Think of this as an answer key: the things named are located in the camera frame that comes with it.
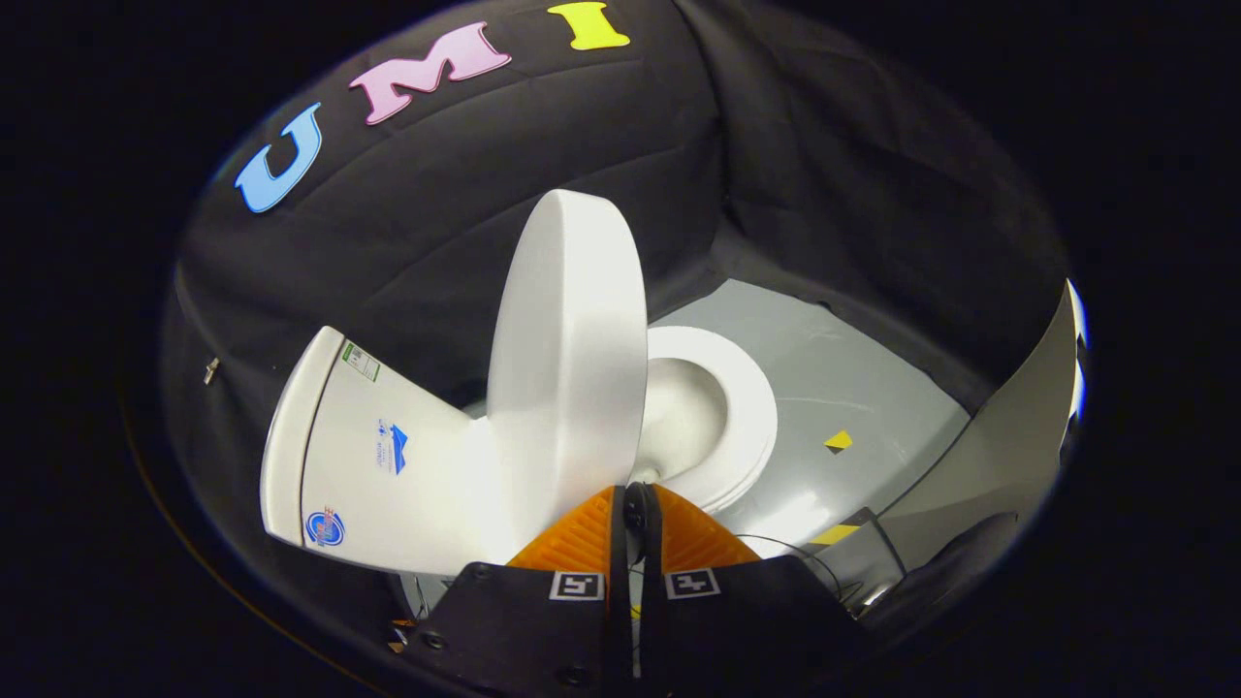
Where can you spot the yellow floor tape strip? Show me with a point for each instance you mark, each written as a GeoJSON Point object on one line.
{"type": "Point", "coordinates": [834, 534]}

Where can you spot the white toilet bowl with seat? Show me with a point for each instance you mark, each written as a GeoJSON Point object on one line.
{"type": "Point", "coordinates": [747, 417]}

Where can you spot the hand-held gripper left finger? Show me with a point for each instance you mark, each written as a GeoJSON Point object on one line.
{"type": "Point", "coordinates": [620, 582]}

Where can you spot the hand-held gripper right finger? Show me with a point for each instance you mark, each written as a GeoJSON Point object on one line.
{"type": "Point", "coordinates": [652, 582]}

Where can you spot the silver metal clip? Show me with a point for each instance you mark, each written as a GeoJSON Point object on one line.
{"type": "Point", "coordinates": [210, 370]}

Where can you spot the black backdrop cloth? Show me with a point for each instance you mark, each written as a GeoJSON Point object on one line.
{"type": "Point", "coordinates": [465, 174]}

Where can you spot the yellow floor tape piece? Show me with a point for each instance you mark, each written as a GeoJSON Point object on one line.
{"type": "Point", "coordinates": [839, 441]}

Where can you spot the white door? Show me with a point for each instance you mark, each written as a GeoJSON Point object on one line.
{"type": "Point", "coordinates": [1008, 446]}

